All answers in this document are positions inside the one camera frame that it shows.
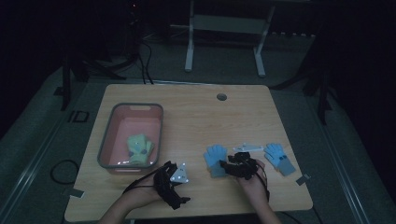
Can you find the black tripod stand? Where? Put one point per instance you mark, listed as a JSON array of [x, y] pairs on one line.
[[323, 93], [67, 81]]

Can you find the blue knit glove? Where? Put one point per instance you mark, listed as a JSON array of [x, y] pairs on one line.
[[214, 155], [278, 158]]

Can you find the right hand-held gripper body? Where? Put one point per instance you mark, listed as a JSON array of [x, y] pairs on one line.
[[246, 165]]

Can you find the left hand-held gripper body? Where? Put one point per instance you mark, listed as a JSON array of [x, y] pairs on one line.
[[172, 183]]

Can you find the white metal stand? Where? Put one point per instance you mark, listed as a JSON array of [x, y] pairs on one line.
[[224, 25]]

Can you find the pink basin with grey rim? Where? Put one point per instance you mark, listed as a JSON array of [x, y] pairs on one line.
[[121, 133]]

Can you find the person's left hand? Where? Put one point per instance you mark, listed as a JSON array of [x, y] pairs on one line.
[[144, 189]]

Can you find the person's right hand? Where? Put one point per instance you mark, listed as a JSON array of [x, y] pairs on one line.
[[253, 183]]

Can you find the grey tape strip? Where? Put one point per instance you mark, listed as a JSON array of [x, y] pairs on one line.
[[74, 192], [303, 179]]

